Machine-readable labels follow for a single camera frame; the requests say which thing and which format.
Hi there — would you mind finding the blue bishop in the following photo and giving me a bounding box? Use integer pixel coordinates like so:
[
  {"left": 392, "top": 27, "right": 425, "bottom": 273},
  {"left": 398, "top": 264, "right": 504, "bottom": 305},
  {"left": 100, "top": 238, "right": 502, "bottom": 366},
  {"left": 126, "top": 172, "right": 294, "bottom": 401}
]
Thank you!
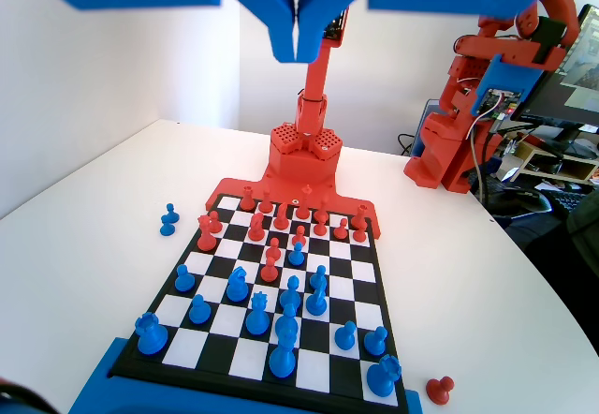
[{"left": 274, "top": 302, "right": 300, "bottom": 340}]

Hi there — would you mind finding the grey blue box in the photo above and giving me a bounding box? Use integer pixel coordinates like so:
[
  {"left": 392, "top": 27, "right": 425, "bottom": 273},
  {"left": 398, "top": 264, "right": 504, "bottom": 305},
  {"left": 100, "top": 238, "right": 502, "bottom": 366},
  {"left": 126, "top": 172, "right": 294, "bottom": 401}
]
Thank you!
[{"left": 413, "top": 98, "right": 441, "bottom": 157}]

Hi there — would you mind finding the dark clothed person body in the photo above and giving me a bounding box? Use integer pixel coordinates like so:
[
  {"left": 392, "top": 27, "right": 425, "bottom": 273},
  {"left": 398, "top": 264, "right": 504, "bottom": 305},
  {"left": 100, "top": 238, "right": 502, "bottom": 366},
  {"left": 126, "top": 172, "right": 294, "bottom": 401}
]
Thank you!
[{"left": 564, "top": 190, "right": 599, "bottom": 270}]

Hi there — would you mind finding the black keyboard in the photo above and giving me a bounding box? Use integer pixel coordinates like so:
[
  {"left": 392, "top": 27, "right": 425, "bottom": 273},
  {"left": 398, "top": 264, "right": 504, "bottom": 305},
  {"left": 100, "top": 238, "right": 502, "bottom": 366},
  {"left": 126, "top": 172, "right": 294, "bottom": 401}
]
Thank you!
[{"left": 545, "top": 191, "right": 586, "bottom": 218}]

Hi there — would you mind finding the black camera circuit board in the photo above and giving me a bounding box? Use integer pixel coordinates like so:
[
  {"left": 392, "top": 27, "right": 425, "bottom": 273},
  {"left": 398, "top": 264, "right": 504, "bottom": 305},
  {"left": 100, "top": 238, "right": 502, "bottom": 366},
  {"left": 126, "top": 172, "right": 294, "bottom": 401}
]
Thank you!
[{"left": 322, "top": 7, "right": 351, "bottom": 41}]

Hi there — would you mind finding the wooden monitor riser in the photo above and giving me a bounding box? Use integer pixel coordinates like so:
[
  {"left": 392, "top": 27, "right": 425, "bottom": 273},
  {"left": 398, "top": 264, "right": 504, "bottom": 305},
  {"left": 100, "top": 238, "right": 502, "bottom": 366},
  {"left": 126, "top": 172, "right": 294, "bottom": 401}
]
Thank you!
[{"left": 507, "top": 140, "right": 599, "bottom": 185}]

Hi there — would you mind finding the grey leader arm cable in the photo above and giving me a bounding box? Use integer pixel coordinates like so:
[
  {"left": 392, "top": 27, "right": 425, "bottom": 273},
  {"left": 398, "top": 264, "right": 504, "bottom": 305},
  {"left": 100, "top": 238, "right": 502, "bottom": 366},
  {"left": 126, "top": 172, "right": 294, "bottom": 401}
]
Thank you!
[{"left": 466, "top": 104, "right": 490, "bottom": 195}]

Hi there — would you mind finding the red king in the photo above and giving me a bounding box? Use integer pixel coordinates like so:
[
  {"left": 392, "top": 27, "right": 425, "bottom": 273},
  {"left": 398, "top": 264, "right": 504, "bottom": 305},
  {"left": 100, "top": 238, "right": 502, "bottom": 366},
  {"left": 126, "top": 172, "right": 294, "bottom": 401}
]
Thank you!
[{"left": 296, "top": 185, "right": 314, "bottom": 221}]

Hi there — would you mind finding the red leader arm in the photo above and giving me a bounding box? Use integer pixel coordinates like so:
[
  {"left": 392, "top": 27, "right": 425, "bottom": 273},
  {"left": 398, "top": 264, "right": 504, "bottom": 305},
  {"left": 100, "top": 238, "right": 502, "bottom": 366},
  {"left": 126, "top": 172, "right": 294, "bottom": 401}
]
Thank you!
[{"left": 404, "top": 0, "right": 579, "bottom": 195}]

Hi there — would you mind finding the red queen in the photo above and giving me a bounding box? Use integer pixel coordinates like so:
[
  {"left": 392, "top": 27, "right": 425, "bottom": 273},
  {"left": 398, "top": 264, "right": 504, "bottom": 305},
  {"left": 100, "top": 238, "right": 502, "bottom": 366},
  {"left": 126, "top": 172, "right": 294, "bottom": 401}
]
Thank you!
[{"left": 196, "top": 214, "right": 218, "bottom": 252}]

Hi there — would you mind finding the black computer monitor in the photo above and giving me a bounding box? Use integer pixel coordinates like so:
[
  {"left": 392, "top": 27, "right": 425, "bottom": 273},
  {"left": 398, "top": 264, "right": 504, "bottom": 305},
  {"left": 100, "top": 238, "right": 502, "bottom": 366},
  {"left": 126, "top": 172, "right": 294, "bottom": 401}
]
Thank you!
[{"left": 509, "top": 4, "right": 599, "bottom": 157}]

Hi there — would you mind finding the blue controller board holder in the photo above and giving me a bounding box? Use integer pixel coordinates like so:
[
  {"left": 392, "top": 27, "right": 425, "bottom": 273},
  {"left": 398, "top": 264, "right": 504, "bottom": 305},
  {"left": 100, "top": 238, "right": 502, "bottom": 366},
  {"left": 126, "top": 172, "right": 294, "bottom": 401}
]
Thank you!
[{"left": 472, "top": 54, "right": 547, "bottom": 120}]

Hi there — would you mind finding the black and white chessboard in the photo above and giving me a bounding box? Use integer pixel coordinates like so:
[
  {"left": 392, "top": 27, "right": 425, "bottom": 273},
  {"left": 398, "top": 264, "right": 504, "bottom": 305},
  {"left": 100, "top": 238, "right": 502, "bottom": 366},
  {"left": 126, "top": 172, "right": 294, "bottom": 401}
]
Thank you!
[{"left": 110, "top": 192, "right": 408, "bottom": 408}]

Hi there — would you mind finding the blue knight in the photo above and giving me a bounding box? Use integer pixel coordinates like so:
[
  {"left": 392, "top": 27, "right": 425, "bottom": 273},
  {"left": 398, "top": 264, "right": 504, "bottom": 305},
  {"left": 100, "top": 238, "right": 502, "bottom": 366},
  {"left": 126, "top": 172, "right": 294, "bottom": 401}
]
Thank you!
[
  {"left": 226, "top": 267, "right": 249, "bottom": 303},
  {"left": 305, "top": 287, "right": 328, "bottom": 318}
]

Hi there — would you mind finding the blue base plate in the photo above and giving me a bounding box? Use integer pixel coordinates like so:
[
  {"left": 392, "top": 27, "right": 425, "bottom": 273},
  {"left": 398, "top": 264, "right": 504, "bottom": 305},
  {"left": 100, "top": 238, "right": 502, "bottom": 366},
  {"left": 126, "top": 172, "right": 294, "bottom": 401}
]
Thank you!
[{"left": 68, "top": 336, "right": 423, "bottom": 414}]

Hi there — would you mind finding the blue queen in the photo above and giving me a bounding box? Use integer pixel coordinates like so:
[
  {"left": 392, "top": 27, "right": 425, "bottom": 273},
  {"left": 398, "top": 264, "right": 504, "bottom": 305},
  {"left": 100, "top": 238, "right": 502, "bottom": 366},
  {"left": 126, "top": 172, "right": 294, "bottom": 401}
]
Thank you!
[{"left": 245, "top": 291, "right": 271, "bottom": 335}]

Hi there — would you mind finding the blue rook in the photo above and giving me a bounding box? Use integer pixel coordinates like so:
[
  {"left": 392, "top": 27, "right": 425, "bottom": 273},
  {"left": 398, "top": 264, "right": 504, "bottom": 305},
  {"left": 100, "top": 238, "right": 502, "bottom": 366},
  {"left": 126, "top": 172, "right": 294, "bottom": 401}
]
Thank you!
[
  {"left": 366, "top": 353, "right": 403, "bottom": 399},
  {"left": 134, "top": 311, "right": 168, "bottom": 357}
]

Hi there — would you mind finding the blue king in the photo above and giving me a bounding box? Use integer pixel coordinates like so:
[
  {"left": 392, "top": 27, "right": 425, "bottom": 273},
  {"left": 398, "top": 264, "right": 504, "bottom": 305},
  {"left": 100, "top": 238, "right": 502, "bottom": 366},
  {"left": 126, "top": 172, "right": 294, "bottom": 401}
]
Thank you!
[{"left": 269, "top": 327, "right": 298, "bottom": 379}]

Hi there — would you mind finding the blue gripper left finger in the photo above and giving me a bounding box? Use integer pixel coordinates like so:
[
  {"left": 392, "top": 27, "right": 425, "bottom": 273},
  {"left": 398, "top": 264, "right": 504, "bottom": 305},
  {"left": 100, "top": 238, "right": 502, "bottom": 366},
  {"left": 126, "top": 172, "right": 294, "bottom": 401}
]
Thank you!
[{"left": 205, "top": 0, "right": 298, "bottom": 64}]

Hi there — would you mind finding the red base plate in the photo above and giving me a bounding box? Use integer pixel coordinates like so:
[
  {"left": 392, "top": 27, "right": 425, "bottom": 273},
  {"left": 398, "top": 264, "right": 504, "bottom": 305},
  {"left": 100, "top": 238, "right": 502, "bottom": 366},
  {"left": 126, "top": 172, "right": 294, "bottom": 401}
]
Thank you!
[{"left": 204, "top": 177, "right": 384, "bottom": 242}]

